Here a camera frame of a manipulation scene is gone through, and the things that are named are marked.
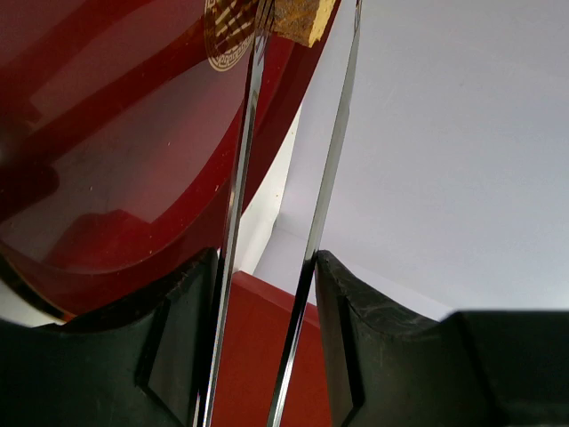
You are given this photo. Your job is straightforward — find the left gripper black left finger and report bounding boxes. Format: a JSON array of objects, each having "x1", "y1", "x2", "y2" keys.
[{"x1": 1, "y1": 249, "x2": 218, "y2": 426}]

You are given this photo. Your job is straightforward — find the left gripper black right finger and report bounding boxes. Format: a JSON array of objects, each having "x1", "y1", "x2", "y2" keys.
[{"x1": 316, "y1": 251, "x2": 568, "y2": 426}]

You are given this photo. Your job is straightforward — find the red and brown paper bag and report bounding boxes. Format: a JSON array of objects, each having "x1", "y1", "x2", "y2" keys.
[{"x1": 212, "y1": 271, "x2": 332, "y2": 427}]

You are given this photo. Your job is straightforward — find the stainless steel tongs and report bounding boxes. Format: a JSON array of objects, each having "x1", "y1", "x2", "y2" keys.
[{"x1": 192, "y1": 1, "x2": 363, "y2": 426}]

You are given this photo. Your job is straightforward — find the tan sliced bread piece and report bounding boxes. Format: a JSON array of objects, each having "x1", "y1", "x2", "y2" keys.
[{"x1": 272, "y1": 0, "x2": 336, "y2": 48}]

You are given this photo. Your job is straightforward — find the red round plate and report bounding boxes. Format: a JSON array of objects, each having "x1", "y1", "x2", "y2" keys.
[{"x1": 0, "y1": 0, "x2": 343, "y2": 322}]

